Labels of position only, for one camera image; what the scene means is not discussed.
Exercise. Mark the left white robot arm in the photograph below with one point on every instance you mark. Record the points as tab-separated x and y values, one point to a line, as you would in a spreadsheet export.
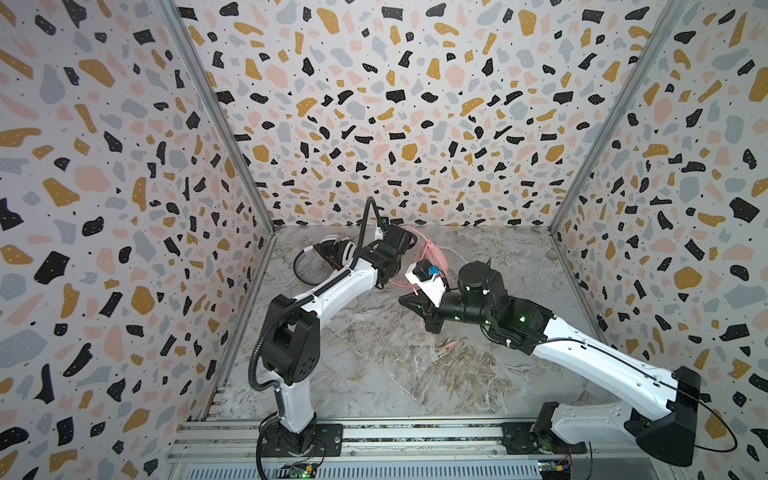
288	348

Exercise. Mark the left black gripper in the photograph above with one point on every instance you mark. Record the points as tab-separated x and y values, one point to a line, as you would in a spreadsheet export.
369	251

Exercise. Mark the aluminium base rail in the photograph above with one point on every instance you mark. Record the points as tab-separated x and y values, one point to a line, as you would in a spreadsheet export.
401	448

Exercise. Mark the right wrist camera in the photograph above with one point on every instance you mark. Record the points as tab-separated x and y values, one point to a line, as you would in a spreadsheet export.
428	278

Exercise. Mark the green circuit board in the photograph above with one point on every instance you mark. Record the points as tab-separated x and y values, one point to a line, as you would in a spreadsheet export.
301	470

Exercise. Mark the white black headphones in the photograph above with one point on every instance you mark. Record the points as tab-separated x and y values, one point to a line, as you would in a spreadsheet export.
320	260

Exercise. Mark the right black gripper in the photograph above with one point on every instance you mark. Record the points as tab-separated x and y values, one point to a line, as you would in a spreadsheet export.
429	307

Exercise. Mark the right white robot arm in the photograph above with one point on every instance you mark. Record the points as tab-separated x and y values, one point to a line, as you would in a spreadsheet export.
656	409

